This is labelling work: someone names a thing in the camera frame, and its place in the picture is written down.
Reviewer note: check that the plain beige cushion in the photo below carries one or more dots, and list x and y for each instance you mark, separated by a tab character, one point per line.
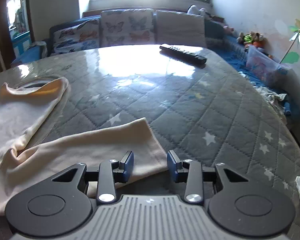
179	28

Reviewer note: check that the grey quilted star tablecloth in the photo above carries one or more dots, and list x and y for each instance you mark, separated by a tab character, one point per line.
211	114

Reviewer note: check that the middle butterfly cushion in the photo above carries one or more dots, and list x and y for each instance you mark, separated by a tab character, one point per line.
127	27

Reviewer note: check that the dark blue sofa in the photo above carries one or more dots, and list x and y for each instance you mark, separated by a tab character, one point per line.
216	40

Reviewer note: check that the black remote control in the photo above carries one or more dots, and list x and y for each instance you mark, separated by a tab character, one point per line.
183	56

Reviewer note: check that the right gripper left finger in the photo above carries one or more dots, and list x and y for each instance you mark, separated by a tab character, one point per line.
65	201

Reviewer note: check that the left butterfly cushion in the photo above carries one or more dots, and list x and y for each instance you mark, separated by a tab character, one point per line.
79	37

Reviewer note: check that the grey blanket on sofa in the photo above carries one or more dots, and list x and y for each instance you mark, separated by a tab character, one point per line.
43	47

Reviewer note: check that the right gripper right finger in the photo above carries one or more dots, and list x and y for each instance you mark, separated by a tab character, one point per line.
236	203

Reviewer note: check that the white plush toy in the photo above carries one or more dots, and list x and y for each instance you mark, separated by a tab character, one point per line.
194	10

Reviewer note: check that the clear plastic storage box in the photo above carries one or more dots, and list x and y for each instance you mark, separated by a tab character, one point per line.
268	71

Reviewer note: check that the butterfly cushion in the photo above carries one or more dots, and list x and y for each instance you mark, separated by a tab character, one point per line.
79	37
127	27

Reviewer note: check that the cream long-sleeve shirt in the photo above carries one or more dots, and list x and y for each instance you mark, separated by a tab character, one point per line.
31	148

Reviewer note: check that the round black induction cooktop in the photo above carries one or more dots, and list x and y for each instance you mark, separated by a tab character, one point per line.
35	83

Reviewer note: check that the plush toy pile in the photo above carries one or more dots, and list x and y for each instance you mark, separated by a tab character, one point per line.
252	38

